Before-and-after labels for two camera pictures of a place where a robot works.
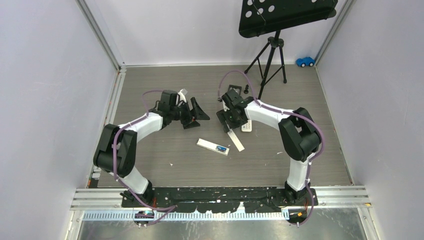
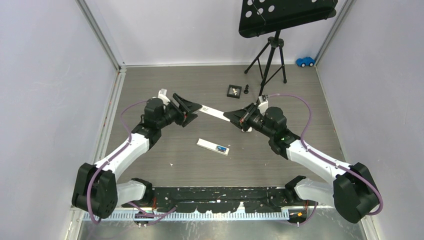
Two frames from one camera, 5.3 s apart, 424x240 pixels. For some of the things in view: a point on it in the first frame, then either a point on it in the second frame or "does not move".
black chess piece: [246, 90] does not move
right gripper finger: [221, 116] → [241, 114]
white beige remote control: [247, 127] does not move
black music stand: [258, 17] does not move
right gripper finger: [227, 126] → [239, 122]
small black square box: [237, 89] does not move
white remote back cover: [235, 140] → [218, 114]
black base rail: [221, 199] does not move
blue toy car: [304, 61] does not move
